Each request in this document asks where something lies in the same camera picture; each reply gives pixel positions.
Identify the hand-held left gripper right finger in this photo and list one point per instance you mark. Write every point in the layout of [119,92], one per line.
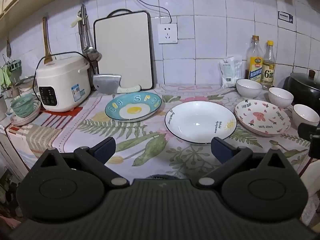
[221,150]

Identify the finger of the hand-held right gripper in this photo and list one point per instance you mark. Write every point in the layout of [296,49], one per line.
[307,131]

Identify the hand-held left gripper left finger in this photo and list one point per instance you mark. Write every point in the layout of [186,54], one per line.
[106,148]

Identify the white bowl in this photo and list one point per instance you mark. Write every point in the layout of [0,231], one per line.
[280,100]
[248,90]
[303,117]

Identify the white plate black rim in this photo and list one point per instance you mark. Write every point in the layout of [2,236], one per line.
[200,122]

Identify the blue fried egg plate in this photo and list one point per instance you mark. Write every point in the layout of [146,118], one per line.
[132,110]

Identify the pink patterned plate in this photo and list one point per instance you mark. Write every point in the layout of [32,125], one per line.
[260,117]

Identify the stack of white plates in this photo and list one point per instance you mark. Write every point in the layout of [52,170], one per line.
[27,120]

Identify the black cooking pot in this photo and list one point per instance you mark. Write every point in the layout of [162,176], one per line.
[302,87]

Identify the floral tablecloth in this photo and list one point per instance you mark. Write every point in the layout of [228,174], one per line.
[150,140]

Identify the striped cloth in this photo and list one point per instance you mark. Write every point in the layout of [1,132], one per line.
[37,135]

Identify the clear vinegar bottle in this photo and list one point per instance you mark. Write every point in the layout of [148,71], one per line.
[268,72]

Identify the white salt bag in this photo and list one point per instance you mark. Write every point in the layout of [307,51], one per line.
[228,72]

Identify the white electric rice cooker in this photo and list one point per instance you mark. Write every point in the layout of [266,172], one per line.
[62,80]

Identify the oil bottle yellow label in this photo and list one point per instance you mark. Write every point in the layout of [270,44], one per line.
[254,67]

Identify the green plastic colander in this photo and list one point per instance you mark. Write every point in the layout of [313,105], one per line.
[22,105]

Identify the hanging metal ladle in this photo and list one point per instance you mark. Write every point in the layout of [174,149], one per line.
[92,53]

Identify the cream cutting board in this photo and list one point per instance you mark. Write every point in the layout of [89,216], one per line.
[122,50]

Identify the hanging metal utensil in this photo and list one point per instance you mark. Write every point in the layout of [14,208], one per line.
[81,32]

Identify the wooden spatula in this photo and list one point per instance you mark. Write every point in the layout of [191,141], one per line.
[46,42]

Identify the green hanging cloth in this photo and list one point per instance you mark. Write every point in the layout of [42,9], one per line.
[5,76]

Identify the wall sticker label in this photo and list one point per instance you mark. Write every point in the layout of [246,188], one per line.
[285,17]

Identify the white wall socket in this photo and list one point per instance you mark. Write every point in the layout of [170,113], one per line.
[168,33]

